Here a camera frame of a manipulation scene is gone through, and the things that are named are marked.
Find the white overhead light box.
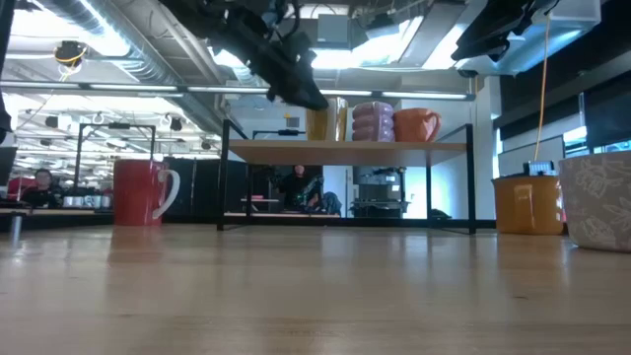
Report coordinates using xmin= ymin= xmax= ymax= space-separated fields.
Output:
xmin=456 ymin=0 xmax=602 ymax=78

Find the silver round ventilation duct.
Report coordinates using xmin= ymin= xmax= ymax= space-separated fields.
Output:
xmin=29 ymin=0 xmax=245 ymax=129

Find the white floral pattern mug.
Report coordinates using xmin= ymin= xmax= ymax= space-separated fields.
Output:
xmin=558 ymin=150 xmax=631 ymax=253

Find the mustard orange mug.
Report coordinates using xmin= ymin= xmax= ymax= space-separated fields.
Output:
xmin=491 ymin=175 xmax=566 ymax=237

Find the wooden shelf with black frame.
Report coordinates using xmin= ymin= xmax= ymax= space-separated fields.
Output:
xmin=216 ymin=117 xmax=477 ymax=236

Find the dark monitor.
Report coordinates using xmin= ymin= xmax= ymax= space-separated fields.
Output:
xmin=0 ymin=146 xmax=19 ymax=187

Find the black metal rig frame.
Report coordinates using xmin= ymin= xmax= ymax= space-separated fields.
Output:
xmin=73 ymin=121 xmax=158 ymax=198

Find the person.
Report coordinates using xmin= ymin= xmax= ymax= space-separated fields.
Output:
xmin=278 ymin=165 xmax=324 ymax=213
xmin=19 ymin=168 xmax=63 ymax=209

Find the red mug with white handle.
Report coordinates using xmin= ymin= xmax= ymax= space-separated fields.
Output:
xmin=112 ymin=158 xmax=181 ymax=227

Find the yellow hanging cable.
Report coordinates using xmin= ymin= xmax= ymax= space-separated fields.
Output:
xmin=534 ymin=12 xmax=553 ymax=149

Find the yellow mug with white handle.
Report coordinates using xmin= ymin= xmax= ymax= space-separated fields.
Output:
xmin=305 ymin=97 xmax=349 ymax=143

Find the grey equipment cart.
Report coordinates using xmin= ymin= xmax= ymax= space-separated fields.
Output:
xmin=352 ymin=166 xmax=410 ymax=218

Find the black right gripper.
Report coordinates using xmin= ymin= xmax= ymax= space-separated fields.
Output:
xmin=451 ymin=0 xmax=561 ymax=63

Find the wooden office table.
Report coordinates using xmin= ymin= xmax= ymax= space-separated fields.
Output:
xmin=0 ymin=206 xmax=114 ymax=217

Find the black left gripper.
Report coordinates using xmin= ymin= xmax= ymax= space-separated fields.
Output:
xmin=162 ymin=0 xmax=330 ymax=112

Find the black aluminium table frame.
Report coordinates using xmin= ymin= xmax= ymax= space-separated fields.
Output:
xmin=0 ymin=211 xmax=497 ymax=231

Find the grey metal post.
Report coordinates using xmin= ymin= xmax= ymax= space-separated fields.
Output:
xmin=10 ymin=214 xmax=24 ymax=247

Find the pink ribbed ceramic mug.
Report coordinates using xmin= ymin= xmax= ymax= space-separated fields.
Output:
xmin=351 ymin=102 xmax=395 ymax=143

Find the orange ceramic mug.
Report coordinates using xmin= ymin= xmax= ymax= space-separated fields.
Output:
xmin=392 ymin=107 xmax=443 ymax=144

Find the black cabinet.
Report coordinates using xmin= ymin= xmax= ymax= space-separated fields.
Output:
xmin=162 ymin=156 xmax=247 ymax=223

